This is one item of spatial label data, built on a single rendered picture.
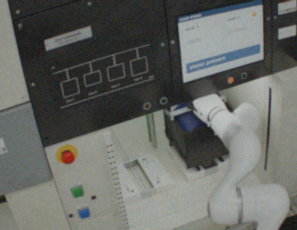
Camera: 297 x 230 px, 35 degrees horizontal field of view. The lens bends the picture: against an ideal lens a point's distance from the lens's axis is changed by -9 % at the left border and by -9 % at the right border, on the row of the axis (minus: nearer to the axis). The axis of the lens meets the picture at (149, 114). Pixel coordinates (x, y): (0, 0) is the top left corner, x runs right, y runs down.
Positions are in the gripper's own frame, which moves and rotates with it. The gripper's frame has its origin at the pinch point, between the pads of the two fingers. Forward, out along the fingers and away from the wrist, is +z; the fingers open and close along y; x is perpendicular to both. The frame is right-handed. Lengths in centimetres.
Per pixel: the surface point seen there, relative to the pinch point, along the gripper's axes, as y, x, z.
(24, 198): -72, 5, -29
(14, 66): -63, 49, -29
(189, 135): -8.9, -8.9, -10.1
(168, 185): -18.5, -29.5, -10.1
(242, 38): 2.1, 37.4, -30.0
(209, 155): -0.8, -21.7, -10.2
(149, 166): -21.1, -28.9, 2.6
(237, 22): 1, 43, -30
